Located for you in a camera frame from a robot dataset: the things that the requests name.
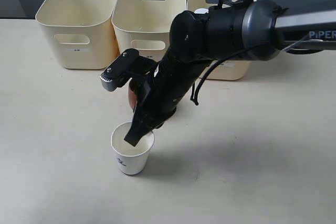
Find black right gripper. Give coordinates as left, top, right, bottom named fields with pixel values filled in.
left=124, top=49, right=210, bottom=147

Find white paper cup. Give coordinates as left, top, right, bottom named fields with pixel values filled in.
left=111, top=122, right=155, bottom=175

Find brown wooden cup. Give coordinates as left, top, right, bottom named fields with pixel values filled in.
left=128, top=79, right=139, bottom=111

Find clear plastic bottle white cap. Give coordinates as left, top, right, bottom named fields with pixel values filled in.
left=194, top=8, right=208, bottom=14

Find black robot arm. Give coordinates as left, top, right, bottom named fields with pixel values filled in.
left=124, top=0, right=335, bottom=146

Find middle cream plastic bin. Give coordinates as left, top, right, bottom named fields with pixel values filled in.
left=111, top=0, right=186, bottom=61

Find cream plastic bin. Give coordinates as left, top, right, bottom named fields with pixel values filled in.
left=187, top=0, right=256, bottom=81
left=35, top=0, right=119, bottom=69
left=111, top=0, right=186, bottom=61

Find left cream plastic bin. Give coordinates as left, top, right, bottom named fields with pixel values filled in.
left=35, top=0, right=119, bottom=69

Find right cream plastic bin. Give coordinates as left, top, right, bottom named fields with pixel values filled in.
left=187, top=0, right=256, bottom=81

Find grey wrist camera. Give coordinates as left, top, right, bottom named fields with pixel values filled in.
left=100, top=49, right=140, bottom=92

